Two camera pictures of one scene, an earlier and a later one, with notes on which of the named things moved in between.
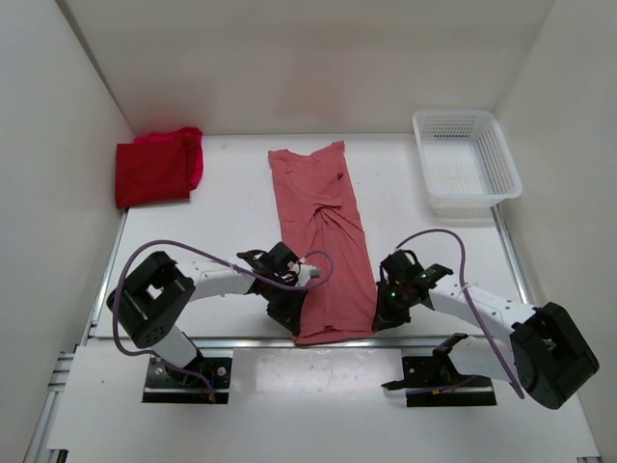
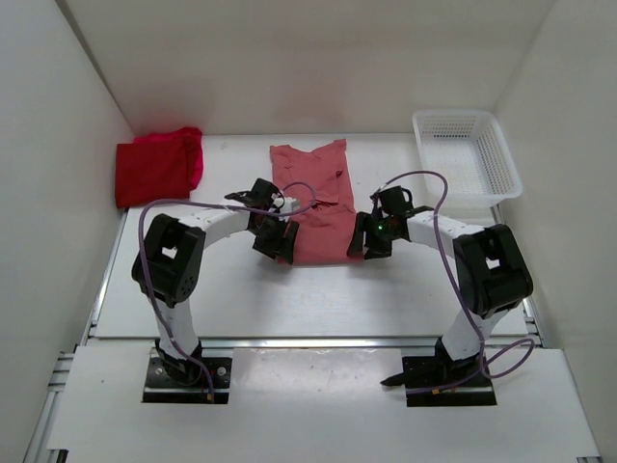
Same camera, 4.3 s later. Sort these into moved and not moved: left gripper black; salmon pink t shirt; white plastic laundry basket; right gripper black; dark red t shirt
Moved: right gripper black; left gripper black; salmon pink t shirt
Not moved: white plastic laundry basket; dark red t shirt
